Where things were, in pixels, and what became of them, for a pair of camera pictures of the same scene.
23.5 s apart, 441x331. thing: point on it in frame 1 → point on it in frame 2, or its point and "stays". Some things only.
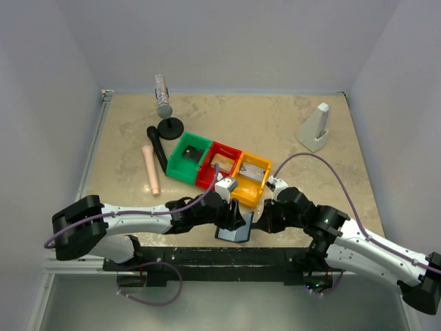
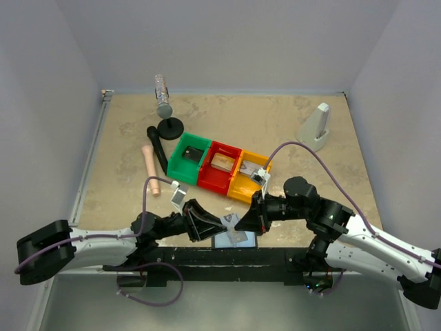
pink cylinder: [147, 151] stays
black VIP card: [192, 153] stays
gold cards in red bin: [224, 163] stays
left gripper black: [227, 217] → [189, 219]
